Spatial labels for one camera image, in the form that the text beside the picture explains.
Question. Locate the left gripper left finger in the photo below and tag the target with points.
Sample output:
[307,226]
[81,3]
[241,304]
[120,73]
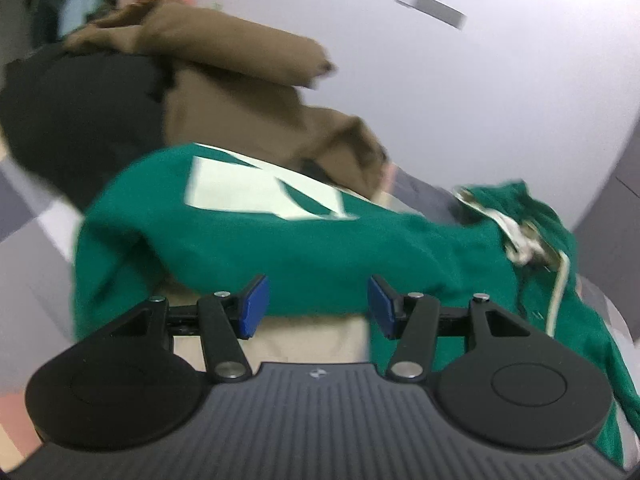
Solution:
[224,319]

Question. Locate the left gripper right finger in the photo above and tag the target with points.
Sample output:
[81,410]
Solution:
[412,321]

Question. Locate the green hooded sweatshirt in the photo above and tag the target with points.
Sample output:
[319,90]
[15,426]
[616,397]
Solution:
[212,219]

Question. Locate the patchwork bed quilt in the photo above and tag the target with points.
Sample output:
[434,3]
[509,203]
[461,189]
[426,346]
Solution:
[39,233]

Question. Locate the grey wardrobe door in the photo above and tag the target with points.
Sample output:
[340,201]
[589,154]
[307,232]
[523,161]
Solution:
[608,238]

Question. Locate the brown garment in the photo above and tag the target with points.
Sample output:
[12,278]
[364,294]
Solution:
[235,84]

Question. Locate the black garment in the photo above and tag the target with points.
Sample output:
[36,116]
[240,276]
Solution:
[78,120]

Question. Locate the grey wall switch panel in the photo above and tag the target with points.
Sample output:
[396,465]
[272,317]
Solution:
[437,10]

